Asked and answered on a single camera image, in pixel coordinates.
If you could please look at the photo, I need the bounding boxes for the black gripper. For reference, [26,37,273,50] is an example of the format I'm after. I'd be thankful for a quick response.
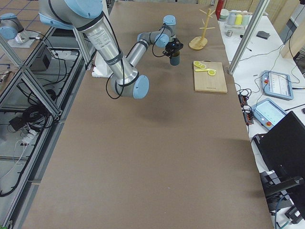
[164,39,183,57]

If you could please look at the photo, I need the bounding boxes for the blue cup yellow inside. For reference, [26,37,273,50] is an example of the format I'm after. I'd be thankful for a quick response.
[170,54,180,66]

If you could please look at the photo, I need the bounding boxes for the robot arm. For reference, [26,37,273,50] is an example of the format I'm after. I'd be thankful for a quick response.
[39,0,183,99]

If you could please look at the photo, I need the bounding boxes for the wooden cup storage rack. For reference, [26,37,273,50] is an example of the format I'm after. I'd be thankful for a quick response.
[189,8,215,51]

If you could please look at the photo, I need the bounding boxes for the small metal cup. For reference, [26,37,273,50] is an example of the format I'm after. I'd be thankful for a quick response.
[225,30,233,37]

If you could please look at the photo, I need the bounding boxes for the grey cup on tray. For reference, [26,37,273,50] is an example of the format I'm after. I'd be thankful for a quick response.
[227,12,236,25]

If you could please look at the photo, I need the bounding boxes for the yellow cup on tray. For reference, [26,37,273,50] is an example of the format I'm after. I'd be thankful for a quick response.
[234,14,243,26]

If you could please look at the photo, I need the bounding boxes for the yellow plastic knife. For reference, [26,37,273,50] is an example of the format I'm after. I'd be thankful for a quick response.
[195,69,210,72]

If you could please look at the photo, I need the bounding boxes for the bamboo cutting board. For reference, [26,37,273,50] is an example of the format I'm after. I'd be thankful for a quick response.
[193,61,228,93]

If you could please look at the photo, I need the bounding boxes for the lemon slice front left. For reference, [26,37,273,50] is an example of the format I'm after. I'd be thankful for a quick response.
[207,69,216,76]

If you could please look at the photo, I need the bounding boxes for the light blue bowl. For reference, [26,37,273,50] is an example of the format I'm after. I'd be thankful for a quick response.
[219,9,229,20]

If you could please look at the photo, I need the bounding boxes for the red cylinder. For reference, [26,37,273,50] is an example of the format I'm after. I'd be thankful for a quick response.
[215,0,225,19]

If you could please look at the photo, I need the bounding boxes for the teach pendant far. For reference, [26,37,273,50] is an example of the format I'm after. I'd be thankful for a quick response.
[262,70,294,100]

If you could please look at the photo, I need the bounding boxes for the teach pendant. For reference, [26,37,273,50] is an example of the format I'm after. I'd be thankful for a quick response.
[262,70,294,100]
[252,98,287,130]

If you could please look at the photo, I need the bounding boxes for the teach pendant near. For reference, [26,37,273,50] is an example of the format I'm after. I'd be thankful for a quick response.
[252,98,287,130]

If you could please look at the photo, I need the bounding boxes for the black monitor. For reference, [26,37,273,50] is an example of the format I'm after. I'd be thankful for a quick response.
[258,111,305,217]

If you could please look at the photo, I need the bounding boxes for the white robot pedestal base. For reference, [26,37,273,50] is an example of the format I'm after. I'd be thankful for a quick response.
[92,52,112,78]

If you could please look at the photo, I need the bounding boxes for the aluminium frame post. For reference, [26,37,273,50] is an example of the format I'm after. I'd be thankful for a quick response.
[228,0,270,75]

